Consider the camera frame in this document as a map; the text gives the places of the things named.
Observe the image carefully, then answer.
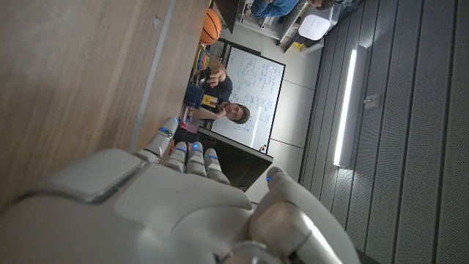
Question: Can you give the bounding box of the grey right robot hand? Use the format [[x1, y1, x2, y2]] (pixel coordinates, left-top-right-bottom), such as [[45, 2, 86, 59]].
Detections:
[[0, 117, 362, 264]]

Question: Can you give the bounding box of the black monitor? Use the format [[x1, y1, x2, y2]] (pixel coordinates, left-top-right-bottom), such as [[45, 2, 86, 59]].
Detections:
[[174, 126, 274, 192]]

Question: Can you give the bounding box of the dark blue container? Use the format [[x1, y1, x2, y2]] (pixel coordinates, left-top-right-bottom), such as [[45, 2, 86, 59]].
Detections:
[[182, 84, 205, 109]]

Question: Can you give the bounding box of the person in dark shirt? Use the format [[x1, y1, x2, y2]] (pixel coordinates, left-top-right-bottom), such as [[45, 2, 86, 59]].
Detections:
[[190, 54, 252, 125]]

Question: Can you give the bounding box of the rainbow striped toy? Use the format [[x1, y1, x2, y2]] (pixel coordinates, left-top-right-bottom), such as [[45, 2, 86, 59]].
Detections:
[[196, 49, 211, 71]]

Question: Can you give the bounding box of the orange basketball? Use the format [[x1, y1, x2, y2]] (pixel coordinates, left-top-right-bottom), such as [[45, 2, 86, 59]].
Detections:
[[199, 7, 223, 45]]

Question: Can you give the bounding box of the long ceiling light fixture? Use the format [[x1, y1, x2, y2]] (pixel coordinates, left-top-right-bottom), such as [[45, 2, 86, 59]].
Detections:
[[332, 45, 367, 168]]

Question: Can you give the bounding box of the black flat panel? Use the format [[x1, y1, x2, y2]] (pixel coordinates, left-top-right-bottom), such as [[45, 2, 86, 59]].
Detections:
[[214, 0, 242, 34]]

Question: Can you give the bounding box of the white shelving unit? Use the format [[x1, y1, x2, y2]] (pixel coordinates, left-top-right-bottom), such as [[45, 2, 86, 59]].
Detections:
[[236, 0, 307, 47]]

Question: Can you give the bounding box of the person in blue top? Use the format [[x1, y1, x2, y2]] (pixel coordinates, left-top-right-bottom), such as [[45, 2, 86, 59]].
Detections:
[[251, 0, 338, 18]]

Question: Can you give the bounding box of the small grey ceiling sensor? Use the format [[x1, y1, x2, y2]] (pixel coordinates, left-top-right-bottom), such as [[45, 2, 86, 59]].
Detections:
[[363, 94, 382, 110]]

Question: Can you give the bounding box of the white box-shaped appliance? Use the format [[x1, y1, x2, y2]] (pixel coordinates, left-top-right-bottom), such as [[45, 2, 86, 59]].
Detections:
[[297, 5, 336, 41]]

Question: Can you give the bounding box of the whiteboard with black frame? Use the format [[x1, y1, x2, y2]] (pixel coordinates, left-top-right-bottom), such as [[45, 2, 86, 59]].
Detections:
[[210, 43, 287, 155]]

